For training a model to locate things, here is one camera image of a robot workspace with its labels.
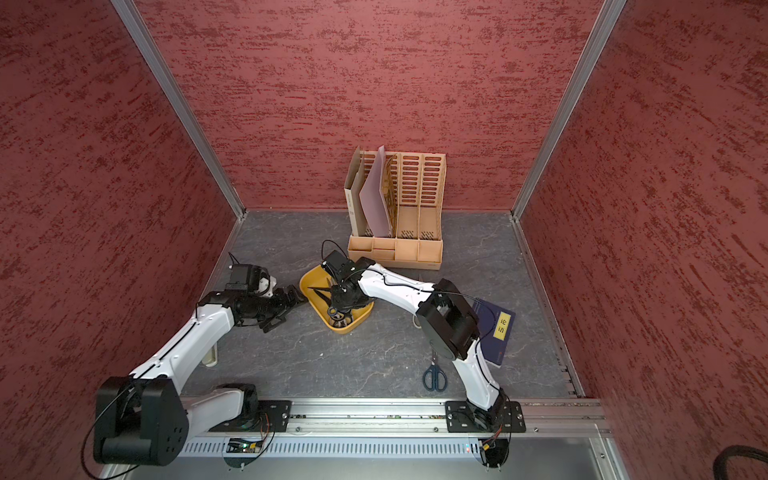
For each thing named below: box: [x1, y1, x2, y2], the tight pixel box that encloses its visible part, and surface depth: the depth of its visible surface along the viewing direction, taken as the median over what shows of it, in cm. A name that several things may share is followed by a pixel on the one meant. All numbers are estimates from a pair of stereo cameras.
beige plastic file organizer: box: [347, 152, 447, 271], surface depth 108 cm
